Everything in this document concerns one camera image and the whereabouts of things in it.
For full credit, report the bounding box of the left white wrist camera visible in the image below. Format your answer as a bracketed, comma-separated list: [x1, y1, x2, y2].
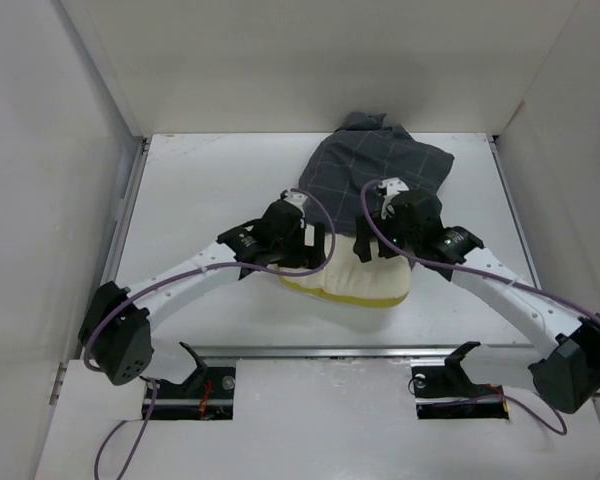
[281, 189, 309, 210]

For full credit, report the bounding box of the dark plaid pillowcase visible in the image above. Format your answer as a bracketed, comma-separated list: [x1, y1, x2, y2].
[298, 111, 454, 235]

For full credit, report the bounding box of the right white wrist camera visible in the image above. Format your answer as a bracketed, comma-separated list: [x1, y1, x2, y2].
[376, 177, 409, 200]

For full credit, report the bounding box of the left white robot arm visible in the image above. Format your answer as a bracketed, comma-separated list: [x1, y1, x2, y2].
[78, 191, 335, 397]

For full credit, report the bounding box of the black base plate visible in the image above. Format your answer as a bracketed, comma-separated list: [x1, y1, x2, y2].
[149, 364, 236, 421]
[409, 365, 509, 420]

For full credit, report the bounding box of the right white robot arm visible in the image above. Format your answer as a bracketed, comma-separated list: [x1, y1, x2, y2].
[354, 179, 600, 414]

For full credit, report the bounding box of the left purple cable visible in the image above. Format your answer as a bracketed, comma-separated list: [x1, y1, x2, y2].
[79, 187, 337, 475]

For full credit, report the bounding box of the front aluminium rail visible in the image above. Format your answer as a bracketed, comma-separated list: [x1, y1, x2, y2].
[79, 343, 564, 362]

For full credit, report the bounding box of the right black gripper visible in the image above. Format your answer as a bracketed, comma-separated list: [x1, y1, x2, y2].
[350, 209, 419, 263]

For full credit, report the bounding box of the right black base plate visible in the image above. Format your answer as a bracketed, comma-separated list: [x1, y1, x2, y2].
[409, 365, 509, 420]

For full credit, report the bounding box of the purple cable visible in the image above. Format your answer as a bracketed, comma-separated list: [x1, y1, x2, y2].
[360, 179, 600, 436]
[79, 187, 337, 475]

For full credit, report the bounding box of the cream pillow with yellow edge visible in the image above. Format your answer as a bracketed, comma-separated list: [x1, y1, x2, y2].
[279, 234, 412, 308]

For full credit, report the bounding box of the left aluminium rail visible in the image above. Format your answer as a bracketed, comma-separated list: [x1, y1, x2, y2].
[77, 139, 149, 359]

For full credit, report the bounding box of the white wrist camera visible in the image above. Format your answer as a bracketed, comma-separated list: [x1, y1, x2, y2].
[376, 177, 409, 200]
[281, 189, 309, 210]

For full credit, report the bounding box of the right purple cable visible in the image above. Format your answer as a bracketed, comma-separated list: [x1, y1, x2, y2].
[360, 179, 600, 436]

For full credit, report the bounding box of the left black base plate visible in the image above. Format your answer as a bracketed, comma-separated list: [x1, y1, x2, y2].
[149, 364, 236, 421]

